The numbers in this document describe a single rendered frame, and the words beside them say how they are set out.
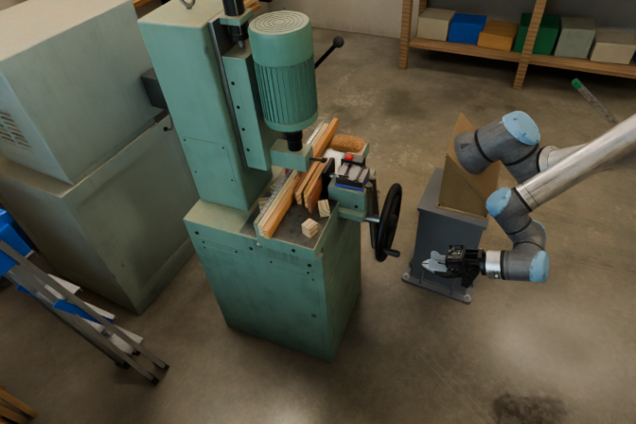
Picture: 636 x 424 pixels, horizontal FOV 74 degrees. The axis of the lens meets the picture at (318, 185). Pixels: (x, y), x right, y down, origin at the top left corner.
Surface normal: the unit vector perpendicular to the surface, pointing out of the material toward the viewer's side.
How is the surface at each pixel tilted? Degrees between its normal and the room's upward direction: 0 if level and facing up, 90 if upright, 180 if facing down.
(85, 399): 0
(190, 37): 90
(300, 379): 0
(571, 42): 90
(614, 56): 90
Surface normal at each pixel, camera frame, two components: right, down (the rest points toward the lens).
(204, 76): -0.37, 0.65
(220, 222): -0.07, -0.73
